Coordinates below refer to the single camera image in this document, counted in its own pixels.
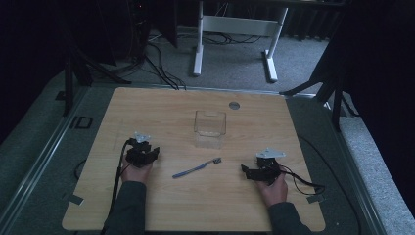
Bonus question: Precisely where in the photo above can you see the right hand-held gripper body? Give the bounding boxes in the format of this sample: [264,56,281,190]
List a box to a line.
[245,147,287,186]

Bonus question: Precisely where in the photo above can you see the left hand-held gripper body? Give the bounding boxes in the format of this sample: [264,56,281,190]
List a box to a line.
[124,131,161,169]

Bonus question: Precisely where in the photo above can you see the blue toothbrush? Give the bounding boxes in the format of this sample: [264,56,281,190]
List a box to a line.
[171,157,223,180]

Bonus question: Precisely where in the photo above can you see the clear plastic container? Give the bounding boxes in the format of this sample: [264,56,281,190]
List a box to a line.
[193,110,227,151]

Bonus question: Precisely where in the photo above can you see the person's left hand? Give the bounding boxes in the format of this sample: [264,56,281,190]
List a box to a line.
[120,161,155,184]

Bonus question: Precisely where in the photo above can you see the person's right hand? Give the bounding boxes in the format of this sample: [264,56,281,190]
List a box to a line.
[255,171,290,209]

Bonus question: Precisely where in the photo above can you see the black stand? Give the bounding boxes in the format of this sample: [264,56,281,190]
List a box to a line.
[60,0,133,118]
[279,13,360,133]

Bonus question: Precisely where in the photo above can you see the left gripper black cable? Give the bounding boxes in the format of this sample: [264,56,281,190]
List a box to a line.
[99,138,135,235]

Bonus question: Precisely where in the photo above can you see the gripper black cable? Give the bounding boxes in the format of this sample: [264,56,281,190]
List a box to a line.
[99,138,135,235]
[279,164,327,197]

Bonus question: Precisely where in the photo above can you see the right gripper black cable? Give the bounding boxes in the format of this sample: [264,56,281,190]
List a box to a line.
[279,164,327,197]

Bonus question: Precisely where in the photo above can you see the bundle of black floor cables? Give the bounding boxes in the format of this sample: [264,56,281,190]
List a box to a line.
[130,30,262,91]

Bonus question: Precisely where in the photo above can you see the white desk frame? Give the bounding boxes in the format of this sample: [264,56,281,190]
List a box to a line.
[192,0,290,83]

